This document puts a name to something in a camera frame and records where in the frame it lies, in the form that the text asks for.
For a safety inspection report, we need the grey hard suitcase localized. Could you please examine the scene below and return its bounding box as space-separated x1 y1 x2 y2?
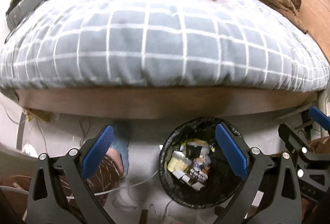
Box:
6 0 46 31

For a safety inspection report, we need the yellow paper cup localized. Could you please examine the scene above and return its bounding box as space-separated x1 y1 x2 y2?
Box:
167 151 192 173

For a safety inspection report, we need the black lined trash bin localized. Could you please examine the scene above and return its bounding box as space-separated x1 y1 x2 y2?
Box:
159 117 242 210

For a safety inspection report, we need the yellow snack wrapper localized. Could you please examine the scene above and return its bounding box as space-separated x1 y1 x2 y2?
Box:
180 139 215 154

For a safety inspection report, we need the grey checked bed cover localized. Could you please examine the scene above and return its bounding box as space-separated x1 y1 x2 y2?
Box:
1 0 329 92

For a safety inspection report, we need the brown patterned trouser leg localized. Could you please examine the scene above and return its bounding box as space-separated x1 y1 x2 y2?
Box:
0 147 124 214

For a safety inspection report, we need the wooden headboard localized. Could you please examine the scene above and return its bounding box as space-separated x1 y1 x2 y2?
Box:
299 0 329 58

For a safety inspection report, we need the blue slipper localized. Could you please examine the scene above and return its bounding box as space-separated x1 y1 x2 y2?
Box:
111 120 132 177

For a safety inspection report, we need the brown wooden bed frame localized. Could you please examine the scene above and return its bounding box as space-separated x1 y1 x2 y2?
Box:
15 87 318 120

